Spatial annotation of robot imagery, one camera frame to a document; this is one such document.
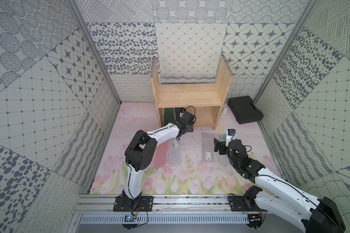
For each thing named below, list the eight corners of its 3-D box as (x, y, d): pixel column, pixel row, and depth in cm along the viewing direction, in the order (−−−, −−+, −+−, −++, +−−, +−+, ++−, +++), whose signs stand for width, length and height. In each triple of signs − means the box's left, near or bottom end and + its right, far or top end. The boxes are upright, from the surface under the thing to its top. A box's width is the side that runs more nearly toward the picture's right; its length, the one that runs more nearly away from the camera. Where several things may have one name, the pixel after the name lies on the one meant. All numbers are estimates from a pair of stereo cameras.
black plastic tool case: (238, 124, 109) (241, 119, 105) (226, 102, 124) (227, 98, 120) (261, 120, 111) (264, 115, 107) (246, 99, 127) (248, 94, 122)
